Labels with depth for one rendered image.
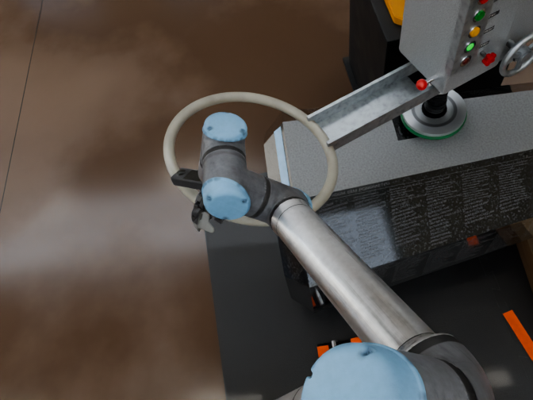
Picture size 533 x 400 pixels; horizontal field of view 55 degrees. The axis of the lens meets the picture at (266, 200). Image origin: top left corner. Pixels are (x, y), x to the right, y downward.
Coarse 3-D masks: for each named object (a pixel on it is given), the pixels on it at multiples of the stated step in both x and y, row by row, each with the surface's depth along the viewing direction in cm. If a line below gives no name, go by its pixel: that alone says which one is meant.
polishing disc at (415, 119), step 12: (456, 96) 176; (420, 108) 176; (456, 108) 174; (408, 120) 174; (420, 120) 174; (432, 120) 173; (444, 120) 172; (456, 120) 172; (420, 132) 172; (432, 132) 171; (444, 132) 170
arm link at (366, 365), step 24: (336, 360) 53; (360, 360) 51; (384, 360) 50; (408, 360) 52; (432, 360) 55; (312, 384) 54; (336, 384) 52; (360, 384) 50; (384, 384) 48; (408, 384) 49; (432, 384) 51; (456, 384) 54
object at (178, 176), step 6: (180, 168) 126; (186, 168) 125; (174, 174) 124; (180, 174) 123; (186, 174) 123; (192, 174) 122; (174, 180) 123; (180, 180) 122; (186, 180) 121; (192, 180) 120; (198, 180) 119; (180, 186) 123; (186, 186) 122; (192, 186) 121; (198, 186) 119
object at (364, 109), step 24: (408, 72) 159; (360, 96) 156; (384, 96) 157; (408, 96) 156; (432, 96) 154; (312, 120) 153; (336, 120) 155; (360, 120) 154; (384, 120) 151; (336, 144) 148
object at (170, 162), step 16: (208, 96) 150; (224, 96) 152; (240, 96) 154; (256, 96) 155; (192, 112) 146; (288, 112) 155; (176, 128) 140; (320, 128) 151; (176, 160) 134; (336, 160) 144; (336, 176) 141; (192, 192) 127; (320, 192) 136; (256, 224) 126
